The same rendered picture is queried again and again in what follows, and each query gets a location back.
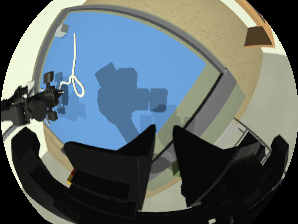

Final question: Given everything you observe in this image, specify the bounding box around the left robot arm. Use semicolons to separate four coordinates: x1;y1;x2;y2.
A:
1;85;59;127

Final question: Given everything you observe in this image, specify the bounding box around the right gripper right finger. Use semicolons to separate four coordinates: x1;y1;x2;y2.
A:
172;125;261;208

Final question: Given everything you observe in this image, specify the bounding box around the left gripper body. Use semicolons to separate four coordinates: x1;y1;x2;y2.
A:
36;71;58;121

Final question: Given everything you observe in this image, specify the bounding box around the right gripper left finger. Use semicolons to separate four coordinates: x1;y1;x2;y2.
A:
64;124;156;211

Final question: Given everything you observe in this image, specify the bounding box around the white rope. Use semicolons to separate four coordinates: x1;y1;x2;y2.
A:
59;33;85;97

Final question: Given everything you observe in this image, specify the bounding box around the blue mat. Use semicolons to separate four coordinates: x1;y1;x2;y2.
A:
40;12;206;150

